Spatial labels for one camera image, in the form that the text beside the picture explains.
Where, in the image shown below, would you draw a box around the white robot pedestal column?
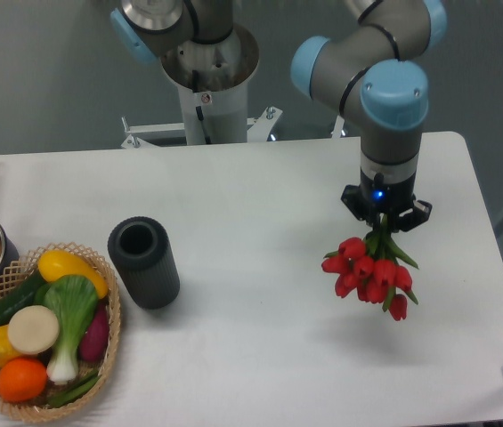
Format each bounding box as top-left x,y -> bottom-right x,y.
160,24 -> 259,145

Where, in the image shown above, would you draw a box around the yellow squash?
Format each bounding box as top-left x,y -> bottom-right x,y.
37,250 -> 109,300

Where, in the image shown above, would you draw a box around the purple eggplant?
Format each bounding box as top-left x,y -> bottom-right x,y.
78,304 -> 110,362

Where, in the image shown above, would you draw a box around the woven wicker basket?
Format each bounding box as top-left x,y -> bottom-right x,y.
0,242 -> 121,423

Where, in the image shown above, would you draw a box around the beige round mushroom cap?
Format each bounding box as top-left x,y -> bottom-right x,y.
7,305 -> 60,356

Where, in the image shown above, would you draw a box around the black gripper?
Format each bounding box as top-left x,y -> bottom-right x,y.
340,172 -> 433,232

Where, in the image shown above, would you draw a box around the dark grey ribbed vase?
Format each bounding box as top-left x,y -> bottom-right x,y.
108,216 -> 180,310

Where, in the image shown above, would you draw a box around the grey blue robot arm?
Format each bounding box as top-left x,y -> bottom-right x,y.
110,1 -> 447,232

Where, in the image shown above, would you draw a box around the orange fruit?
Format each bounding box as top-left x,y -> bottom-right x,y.
0,357 -> 47,403

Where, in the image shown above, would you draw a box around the green bean pods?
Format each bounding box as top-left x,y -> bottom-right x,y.
46,370 -> 99,408

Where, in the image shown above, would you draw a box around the white metal base frame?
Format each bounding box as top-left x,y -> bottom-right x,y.
120,105 -> 348,149

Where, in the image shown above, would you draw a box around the green white bok choy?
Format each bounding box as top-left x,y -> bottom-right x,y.
44,275 -> 98,384

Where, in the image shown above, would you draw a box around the green cucumber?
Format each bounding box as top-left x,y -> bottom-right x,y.
0,271 -> 46,326

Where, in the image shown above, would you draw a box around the red tulip bouquet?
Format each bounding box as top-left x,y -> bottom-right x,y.
321,214 -> 418,321

